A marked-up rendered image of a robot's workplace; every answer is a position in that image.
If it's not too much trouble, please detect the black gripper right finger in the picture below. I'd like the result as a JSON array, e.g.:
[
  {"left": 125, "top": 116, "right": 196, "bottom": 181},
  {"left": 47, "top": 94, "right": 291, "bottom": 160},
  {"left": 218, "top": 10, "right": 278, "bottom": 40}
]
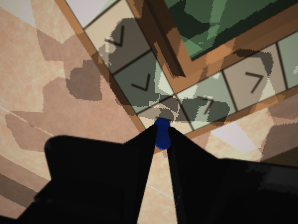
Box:
[{"left": 167, "top": 126, "right": 298, "bottom": 224}]

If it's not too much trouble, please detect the dark blue pawn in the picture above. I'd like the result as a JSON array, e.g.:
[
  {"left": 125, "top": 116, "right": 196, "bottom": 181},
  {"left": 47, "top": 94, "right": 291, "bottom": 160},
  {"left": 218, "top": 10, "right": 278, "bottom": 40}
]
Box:
[{"left": 154, "top": 118, "right": 171, "bottom": 150}]

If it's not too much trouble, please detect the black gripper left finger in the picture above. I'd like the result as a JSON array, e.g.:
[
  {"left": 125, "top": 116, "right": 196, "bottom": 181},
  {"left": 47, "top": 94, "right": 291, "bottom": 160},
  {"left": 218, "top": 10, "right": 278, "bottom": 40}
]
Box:
[{"left": 44, "top": 124, "right": 158, "bottom": 224}]

